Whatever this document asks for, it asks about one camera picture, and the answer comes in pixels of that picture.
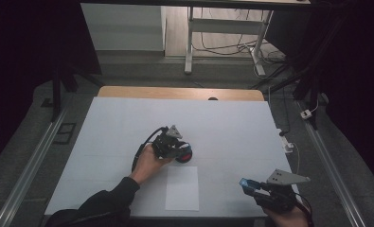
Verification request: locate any white paper sheet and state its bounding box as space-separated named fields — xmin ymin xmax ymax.
xmin=165 ymin=166 xmax=200 ymax=212

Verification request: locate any wooden table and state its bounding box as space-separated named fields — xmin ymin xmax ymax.
xmin=98 ymin=85 xmax=265 ymax=102

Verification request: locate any hand-held gripper black cable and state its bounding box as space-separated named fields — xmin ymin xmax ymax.
xmin=131 ymin=126 xmax=169 ymax=173
xmin=293 ymin=192 xmax=315 ymax=227

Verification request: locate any thin white cable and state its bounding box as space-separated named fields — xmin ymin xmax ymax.
xmin=291 ymin=142 xmax=302 ymax=174

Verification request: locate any round red ink pad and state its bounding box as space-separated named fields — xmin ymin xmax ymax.
xmin=174 ymin=147 xmax=194 ymax=164

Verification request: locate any white cabinet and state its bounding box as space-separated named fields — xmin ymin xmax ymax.
xmin=80 ymin=3 xmax=167 ymax=52

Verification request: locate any person's right hand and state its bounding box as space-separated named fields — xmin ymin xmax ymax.
xmin=263 ymin=201 xmax=312 ymax=227

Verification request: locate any tangle of black floor cables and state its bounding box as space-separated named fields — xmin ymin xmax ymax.
xmin=192 ymin=8 xmax=287 ymax=64

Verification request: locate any metal floor rail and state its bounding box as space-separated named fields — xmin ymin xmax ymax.
xmin=0 ymin=107 xmax=69 ymax=227
xmin=296 ymin=100 xmax=367 ymax=227

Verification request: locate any right hand-held gripper black cable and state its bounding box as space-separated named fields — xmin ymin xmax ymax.
xmin=293 ymin=192 xmax=315 ymax=227

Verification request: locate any black stand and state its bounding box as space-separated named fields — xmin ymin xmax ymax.
xmin=250 ymin=62 xmax=329 ymax=131
xmin=50 ymin=56 xmax=105 ymax=123

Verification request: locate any black floor frame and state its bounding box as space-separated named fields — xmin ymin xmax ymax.
xmin=53 ymin=122 xmax=78 ymax=146

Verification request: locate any white table cover sheet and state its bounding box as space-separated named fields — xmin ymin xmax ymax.
xmin=45 ymin=96 xmax=302 ymax=219

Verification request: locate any white power strip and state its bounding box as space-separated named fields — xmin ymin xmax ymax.
xmin=276 ymin=127 xmax=294 ymax=155

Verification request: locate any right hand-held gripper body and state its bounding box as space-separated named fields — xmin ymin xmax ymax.
xmin=253 ymin=168 xmax=312 ymax=215

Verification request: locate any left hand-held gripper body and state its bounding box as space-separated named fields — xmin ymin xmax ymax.
xmin=151 ymin=124 xmax=185 ymax=161

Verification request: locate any white desk frame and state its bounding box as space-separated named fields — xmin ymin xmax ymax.
xmin=184 ymin=6 xmax=275 ymax=78

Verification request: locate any person's left hand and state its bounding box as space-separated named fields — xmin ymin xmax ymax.
xmin=131 ymin=143 xmax=173 ymax=186

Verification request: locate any left hand-held gripper black cable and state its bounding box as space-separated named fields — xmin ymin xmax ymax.
xmin=131 ymin=126 xmax=169 ymax=173

